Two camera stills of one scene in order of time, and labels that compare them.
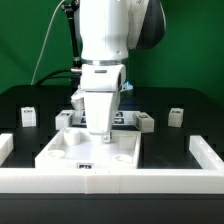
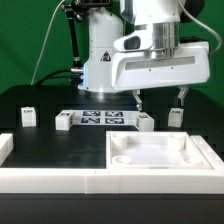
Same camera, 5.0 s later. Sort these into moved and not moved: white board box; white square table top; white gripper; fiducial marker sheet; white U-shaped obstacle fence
Moved: white gripper; white square table top
Not moved: white board box; fiducial marker sheet; white U-shaped obstacle fence
